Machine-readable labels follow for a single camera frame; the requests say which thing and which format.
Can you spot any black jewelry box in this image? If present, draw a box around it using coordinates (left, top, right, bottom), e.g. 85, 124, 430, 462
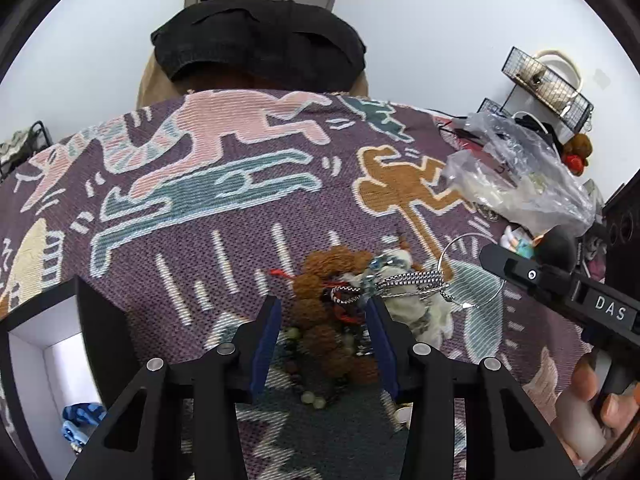
1, 276, 139, 479

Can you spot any black white braided chain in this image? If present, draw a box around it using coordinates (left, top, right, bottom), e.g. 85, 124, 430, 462
328, 266, 452, 309

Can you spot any brown seed bead bracelet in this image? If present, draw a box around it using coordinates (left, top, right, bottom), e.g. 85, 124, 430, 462
290, 245, 384, 388

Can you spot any right hand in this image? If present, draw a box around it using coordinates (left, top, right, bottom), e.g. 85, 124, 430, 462
551, 351, 639, 469

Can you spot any small cartoon figurine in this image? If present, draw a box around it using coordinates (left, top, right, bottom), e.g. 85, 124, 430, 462
499, 226, 578, 272

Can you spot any silver hoop bangle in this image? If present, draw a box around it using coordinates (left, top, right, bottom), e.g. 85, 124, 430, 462
437, 232, 506, 312

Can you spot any brown plush toy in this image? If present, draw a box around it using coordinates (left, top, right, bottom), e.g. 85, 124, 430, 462
562, 133, 592, 177

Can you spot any clear plastic bag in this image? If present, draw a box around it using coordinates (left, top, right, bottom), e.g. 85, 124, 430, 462
442, 112, 596, 237

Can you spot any patterned purple woven blanket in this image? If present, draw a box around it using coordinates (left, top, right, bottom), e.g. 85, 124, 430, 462
0, 88, 609, 480

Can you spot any black shoe rack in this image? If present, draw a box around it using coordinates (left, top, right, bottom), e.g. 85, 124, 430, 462
0, 120, 52, 181

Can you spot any tan chair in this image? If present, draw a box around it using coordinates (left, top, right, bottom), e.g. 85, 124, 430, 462
134, 54, 371, 111

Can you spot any black jacket on chair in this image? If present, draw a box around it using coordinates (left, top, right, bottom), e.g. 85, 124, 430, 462
151, 0, 367, 92

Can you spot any blue beaded bracelet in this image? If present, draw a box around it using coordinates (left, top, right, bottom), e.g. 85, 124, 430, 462
60, 401, 109, 453

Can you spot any dark mixed bead bracelet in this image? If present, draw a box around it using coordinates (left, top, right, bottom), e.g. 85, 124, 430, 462
278, 326, 362, 411

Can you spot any black wire basket shelf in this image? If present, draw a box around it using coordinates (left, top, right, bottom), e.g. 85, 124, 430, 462
477, 47, 594, 136

